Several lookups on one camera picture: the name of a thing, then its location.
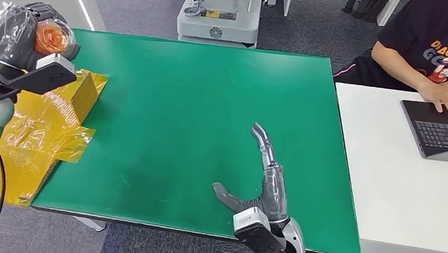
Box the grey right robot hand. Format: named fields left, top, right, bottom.
left=208, top=119, right=298, bottom=226

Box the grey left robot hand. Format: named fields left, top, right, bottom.
left=0, top=0, right=85, bottom=77

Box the orange bottle with clear cap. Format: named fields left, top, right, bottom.
left=0, top=15, right=78, bottom=61

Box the yellow film wrapped cardboard box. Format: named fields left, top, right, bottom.
left=0, top=61, right=110, bottom=213

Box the white desk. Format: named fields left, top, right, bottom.
left=321, top=82, right=448, bottom=253

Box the dark grey laptop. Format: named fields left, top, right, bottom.
left=395, top=99, right=448, bottom=163

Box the person's right hand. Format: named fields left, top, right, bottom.
left=416, top=79, right=448, bottom=118

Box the black cylinder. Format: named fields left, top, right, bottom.
left=352, top=0, right=375, bottom=21
left=363, top=0, right=390, bottom=25
left=342, top=0, right=358, bottom=15

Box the person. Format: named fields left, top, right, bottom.
left=331, top=0, right=448, bottom=118

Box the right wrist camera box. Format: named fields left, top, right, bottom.
left=229, top=205, right=290, bottom=253

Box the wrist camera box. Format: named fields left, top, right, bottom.
left=5, top=49, right=80, bottom=98
left=229, top=205, right=290, bottom=253

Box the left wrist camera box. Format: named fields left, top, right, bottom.
left=5, top=49, right=80, bottom=98

